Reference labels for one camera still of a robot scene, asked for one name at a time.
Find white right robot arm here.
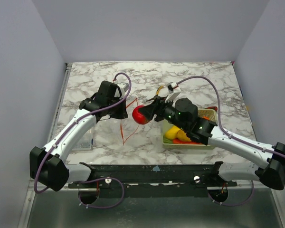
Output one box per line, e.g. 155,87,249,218
135,97,285,190

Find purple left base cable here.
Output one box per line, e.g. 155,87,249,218
78,178,125,210

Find red toy apple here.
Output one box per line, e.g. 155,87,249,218
132,105,150,125

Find clear plastic box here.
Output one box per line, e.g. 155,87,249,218
72,129,94,152

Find yellow toy mango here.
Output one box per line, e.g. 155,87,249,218
165,126,180,140

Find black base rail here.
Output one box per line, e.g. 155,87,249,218
68,162,237,198

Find green perforated plastic basket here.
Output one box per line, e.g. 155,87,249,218
161,108,218,150

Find yellow toy bell pepper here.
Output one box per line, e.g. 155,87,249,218
176,130,192,142

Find orange toy carrot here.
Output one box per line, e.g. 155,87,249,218
172,138,201,145

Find clear zip bag orange zipper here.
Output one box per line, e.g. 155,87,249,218
95,97,145,146

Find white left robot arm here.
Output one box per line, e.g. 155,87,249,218
29,80,132,191

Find red black tool behind basket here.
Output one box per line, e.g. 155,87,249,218
207,106,218,112

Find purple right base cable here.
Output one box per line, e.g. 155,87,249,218
208,180,254,207

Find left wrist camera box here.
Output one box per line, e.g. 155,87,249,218
114,81,129,99

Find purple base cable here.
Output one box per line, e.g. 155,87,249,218
78,178,125,210
208,180,254,207

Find yellow black needle-nose pliers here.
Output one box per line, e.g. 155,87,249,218
146,85,168,102

